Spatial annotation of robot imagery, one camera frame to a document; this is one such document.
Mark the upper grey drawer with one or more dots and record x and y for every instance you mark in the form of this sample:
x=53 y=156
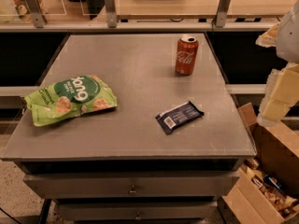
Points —
x=125 y=185

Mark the lower grey drawer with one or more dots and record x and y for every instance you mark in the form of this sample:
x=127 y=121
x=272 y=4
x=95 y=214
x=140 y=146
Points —
x=135 y=211

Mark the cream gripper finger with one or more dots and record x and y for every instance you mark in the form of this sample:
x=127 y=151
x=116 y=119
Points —
x=269 y=38
x=281 y=94

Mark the dark blue rxbar wrapper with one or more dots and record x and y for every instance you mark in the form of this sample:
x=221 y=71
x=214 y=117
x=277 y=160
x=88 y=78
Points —
x=178 y=116

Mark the left metal bracket post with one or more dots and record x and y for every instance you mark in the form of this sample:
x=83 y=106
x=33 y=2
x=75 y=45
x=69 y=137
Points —
x=36 y=13

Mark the grey drawer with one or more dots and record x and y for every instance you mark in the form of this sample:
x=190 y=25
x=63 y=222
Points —
x=125 y=185
x=135 y=211

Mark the metal bracket post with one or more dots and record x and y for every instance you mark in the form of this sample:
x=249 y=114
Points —
x=36 y=13
x=112 y=19
x=221 y=14

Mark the cardboard box of snacks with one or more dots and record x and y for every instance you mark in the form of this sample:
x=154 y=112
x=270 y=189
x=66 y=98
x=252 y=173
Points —
x=278 y=156

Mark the right metal bracket post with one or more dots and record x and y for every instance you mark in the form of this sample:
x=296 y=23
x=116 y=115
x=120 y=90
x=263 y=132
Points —
x=221 y=14

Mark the green rice chip bag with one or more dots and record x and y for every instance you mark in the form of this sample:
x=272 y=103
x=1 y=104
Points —
x=69 y=99

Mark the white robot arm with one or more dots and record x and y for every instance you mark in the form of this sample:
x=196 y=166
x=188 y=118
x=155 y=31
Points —
x=287 y=47

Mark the grey drawer cabinet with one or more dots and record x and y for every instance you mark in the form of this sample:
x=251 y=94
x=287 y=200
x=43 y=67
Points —
x=140 y=71

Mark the middle metal bracket post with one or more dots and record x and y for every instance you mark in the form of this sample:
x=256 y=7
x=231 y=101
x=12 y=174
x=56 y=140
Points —
x=112 y=19

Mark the red coca-cola can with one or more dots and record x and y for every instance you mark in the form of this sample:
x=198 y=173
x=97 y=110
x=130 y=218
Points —
x=186 y=55

